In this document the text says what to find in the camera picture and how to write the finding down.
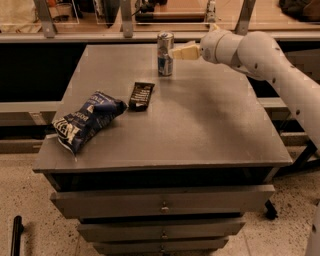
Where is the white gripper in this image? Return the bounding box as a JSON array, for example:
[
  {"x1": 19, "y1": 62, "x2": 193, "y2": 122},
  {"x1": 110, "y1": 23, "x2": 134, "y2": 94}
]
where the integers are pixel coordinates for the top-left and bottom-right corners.
[{"x1": 169, "y1": 23, "x2": 230, "y2": 64}]

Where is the silver blue redbull can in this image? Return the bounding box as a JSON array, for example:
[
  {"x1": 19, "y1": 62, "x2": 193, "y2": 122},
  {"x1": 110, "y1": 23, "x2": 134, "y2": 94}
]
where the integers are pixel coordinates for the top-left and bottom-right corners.
[{"x1": 157, "y1": 31, "x2": 174, "y2": 76}]

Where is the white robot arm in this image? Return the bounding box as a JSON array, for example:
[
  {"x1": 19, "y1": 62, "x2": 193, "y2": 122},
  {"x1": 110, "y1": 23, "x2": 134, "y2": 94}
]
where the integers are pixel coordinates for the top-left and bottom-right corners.
[{"x1": 171, "y1": 27, "x2": 320, "y2": 256}]

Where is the blue chip bag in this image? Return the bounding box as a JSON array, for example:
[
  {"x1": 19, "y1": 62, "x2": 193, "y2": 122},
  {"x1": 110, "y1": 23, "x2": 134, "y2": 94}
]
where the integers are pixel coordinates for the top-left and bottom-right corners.
[{"x1": 53, "y1": 91, "x2": 127, "y2": 155}]

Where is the dark brown candy bar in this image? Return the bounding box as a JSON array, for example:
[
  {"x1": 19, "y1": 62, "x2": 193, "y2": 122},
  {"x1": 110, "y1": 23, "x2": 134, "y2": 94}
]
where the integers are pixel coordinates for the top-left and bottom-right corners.
[{"x1": 129, "y1": 82, "x2": 155, "y2": 112}]

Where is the grey drawer cabinet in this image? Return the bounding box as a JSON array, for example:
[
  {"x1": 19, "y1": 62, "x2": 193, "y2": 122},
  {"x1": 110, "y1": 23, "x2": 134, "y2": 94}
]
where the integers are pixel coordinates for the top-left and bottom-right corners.
[{"x1": 32, "y1": 42, "x2": 294, "y2": 256}]

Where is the grey metal railing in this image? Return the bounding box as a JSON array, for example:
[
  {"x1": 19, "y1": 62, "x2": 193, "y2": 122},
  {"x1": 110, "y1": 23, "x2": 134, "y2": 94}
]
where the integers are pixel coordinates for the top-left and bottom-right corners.
[{"x1": 0, "y1": 0, "x2": 320, "y2": 42}]

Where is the grey top drawer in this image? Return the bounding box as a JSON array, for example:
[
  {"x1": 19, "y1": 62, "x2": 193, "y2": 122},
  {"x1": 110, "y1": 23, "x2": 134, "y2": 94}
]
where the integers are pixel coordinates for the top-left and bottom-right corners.
[{"x1": 51, "y1": 185, "x2": 275, "y2": 218}]

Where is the grey drawer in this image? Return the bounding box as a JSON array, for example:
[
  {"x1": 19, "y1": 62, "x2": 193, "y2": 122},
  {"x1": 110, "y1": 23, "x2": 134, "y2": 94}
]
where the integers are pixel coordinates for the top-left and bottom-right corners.
[
  {"x1": 93, "y1": 237, "x2": 229, "y2": 255},
  {"x1": 51, "y1": 185, "x2": 275, "y2": 218},
  {"x1": 78, "y1": 218, "x2": 244, "y2": 242}
]

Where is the black caster wheel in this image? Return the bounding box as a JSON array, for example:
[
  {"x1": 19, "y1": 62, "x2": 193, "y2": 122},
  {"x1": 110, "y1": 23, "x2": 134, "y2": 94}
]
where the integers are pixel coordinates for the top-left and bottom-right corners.
[{"x1": 265, "y1": 200, "x2": 278, "y2": 220}]

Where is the grey middle drawer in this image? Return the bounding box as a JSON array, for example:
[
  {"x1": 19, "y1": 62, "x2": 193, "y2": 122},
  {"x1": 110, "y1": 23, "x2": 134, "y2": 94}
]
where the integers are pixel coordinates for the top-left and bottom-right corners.
[{"x1": 78, "y1": 218, "x2": 244, "y2": 242}]

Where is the grey bottom drawer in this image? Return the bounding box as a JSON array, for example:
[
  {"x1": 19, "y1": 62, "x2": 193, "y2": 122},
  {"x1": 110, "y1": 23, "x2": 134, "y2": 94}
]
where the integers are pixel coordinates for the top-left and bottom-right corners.
[{"x1": 93, "y1": 237, "x2": 229, "y2": 255}]

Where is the black pole on floor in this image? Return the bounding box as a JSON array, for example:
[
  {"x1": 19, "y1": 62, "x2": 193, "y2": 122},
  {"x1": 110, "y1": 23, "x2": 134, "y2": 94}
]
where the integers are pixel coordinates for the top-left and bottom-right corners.
[{"x1": 10, "y1": 215, "x2": 24, "y2": 256}]

